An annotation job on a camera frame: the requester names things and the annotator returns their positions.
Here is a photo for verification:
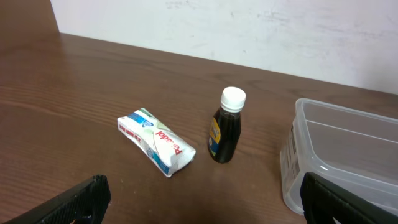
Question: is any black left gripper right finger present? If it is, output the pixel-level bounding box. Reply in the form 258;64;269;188
300;172;397;224

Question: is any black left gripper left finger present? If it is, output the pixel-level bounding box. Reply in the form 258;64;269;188
4;175;111;224

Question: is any clear plastic container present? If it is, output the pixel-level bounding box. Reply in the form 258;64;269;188
280;98;397;215

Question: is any white Panadol box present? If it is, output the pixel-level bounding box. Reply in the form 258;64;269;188
117;108;196;177

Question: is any dark bottle white cap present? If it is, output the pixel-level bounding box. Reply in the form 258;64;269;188
207;86;246;164

